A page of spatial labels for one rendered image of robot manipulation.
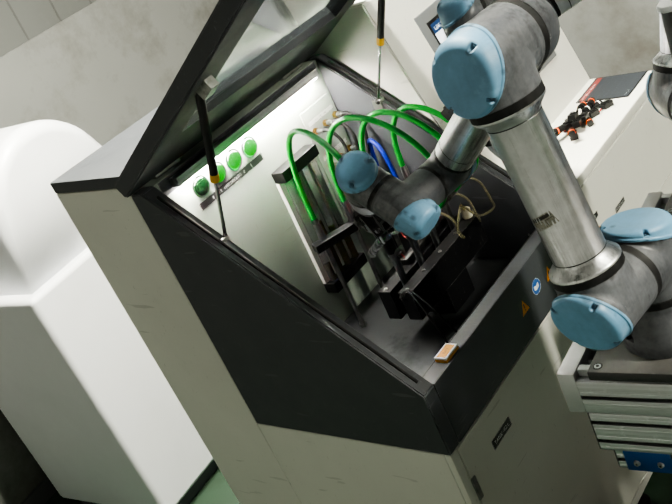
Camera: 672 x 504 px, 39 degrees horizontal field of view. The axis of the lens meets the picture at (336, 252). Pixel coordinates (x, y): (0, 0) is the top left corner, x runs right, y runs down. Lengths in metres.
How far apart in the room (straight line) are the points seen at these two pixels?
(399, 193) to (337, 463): 0.84
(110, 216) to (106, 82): 2.32
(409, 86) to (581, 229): 1.06
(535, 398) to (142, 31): 3.01
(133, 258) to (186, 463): 1.48
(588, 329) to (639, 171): 1.31
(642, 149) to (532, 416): 0.89
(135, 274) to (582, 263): 1.19
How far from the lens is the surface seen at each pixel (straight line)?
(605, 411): 1.79
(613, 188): 2.61
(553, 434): 2.35
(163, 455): 3.53
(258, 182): 2.30
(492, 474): 2.14
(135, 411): 3.42
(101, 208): 2.22
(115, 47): 4.57
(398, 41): 2.42
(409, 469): 2.12
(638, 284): 1.51
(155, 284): 2.26
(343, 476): 2.30
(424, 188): 1.67
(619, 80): 2.92
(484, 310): 2.09
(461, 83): 1.34
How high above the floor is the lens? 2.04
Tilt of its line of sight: 25 degrees down
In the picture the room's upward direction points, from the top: 25 degrees counter-clockwise
